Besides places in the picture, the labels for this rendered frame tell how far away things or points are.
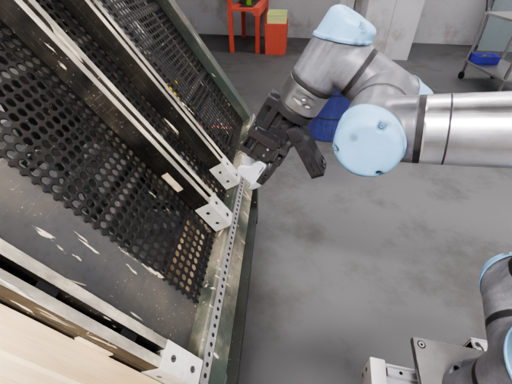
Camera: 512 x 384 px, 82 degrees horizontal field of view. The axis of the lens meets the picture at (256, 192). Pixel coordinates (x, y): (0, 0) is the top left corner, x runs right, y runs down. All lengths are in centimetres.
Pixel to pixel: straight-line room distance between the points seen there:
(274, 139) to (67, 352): 54
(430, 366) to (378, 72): 60
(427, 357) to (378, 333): 121
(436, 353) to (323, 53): 65
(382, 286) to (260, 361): 91
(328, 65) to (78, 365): 67
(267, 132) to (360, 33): 21
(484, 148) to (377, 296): 183
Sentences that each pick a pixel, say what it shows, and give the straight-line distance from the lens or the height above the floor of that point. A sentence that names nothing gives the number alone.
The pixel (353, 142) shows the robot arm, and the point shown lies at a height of 155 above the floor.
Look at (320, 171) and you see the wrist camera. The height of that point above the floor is 139.
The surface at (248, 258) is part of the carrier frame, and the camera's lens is 194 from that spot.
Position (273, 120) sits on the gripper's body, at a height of 148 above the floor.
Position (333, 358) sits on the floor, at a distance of 188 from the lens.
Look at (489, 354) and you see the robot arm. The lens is 68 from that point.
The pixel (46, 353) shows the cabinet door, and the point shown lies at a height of 117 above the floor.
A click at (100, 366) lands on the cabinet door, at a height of 108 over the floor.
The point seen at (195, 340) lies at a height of 89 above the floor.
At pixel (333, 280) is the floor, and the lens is 211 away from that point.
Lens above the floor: 171
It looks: 40 degrees down
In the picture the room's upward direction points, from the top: 1 degrees counter-clockwise
